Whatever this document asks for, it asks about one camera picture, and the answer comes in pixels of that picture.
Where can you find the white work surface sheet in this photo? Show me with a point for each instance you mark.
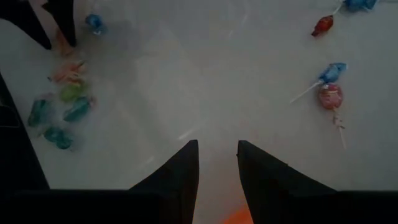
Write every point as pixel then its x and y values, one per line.
pixel 186 77

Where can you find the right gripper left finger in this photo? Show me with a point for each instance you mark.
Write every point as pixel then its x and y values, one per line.
pixel 180 180

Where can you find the pink lollipop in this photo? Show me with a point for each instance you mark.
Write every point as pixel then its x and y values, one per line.
pixel 330 96

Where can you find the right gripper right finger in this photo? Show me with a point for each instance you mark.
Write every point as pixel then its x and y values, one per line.
pixel 264 183

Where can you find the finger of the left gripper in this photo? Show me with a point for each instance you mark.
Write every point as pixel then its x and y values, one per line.
pixel 63 21
pixel 25 21

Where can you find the small orange halloween bucket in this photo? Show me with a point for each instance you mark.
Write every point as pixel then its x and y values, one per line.
pixel 239 218

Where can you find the dark red lollipop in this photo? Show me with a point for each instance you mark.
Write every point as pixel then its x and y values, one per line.
pixel 323 25

